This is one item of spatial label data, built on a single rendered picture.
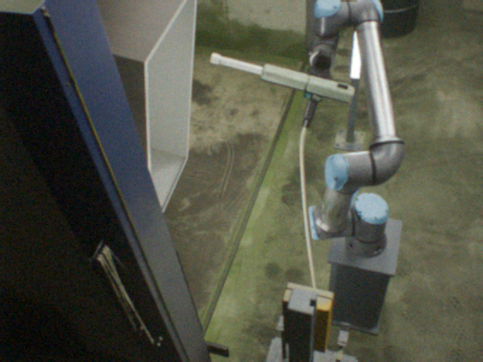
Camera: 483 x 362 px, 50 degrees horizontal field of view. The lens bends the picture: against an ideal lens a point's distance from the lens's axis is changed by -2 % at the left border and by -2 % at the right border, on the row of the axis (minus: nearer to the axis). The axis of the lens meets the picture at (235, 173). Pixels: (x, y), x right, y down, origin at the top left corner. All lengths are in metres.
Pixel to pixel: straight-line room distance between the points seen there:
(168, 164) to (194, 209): 0.44
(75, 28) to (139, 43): 0.95
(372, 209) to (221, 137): 1.80
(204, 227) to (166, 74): 1.07
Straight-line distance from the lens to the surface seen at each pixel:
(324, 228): 2.23
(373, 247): 2.43
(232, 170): 3.60
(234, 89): 4.22
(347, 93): 1.74
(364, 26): 1.92
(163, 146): 3.15
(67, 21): 1.03
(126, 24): 2.07
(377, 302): 2.71
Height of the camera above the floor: 2.71
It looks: 48 degrees down
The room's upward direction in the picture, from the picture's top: 8 degrees counter-clockwise
